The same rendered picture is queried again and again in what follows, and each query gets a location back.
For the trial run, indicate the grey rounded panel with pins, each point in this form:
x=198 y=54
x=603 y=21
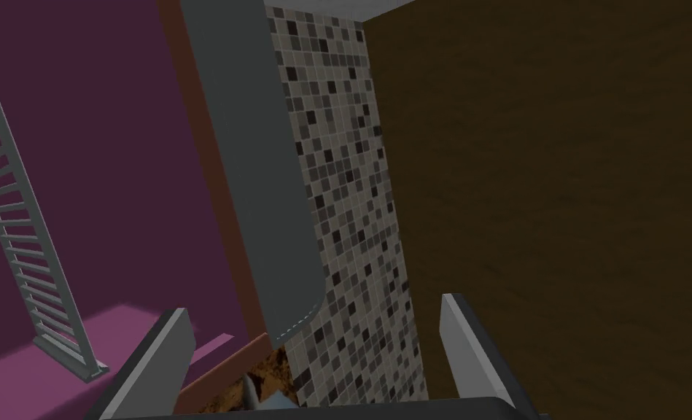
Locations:
x=246 y=146

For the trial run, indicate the grey slatted towel rack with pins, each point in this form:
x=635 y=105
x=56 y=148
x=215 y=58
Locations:
x=82 y=364

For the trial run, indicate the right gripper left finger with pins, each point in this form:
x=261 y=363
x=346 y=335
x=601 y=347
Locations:
x=159 y=367

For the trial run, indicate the dark brown wooden door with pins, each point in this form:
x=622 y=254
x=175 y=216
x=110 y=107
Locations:
x=555 y=175

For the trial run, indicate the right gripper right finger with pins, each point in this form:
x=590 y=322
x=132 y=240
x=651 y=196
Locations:
x=468 y=356

